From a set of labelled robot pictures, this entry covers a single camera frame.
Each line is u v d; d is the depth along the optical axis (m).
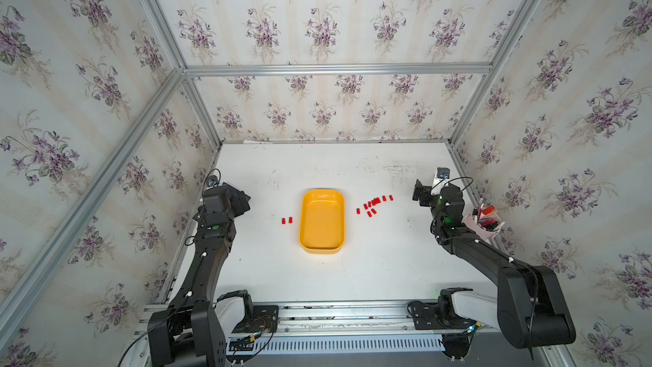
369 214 0.96
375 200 0.98
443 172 0.73
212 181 0.71
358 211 0.96
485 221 0.85
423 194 0.78
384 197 1.01
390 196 1.01
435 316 0.73
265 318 0.73
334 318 0.75
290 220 0.95
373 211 0.97
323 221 0.94
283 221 0.95
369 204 0.98
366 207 0.98
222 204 0.66
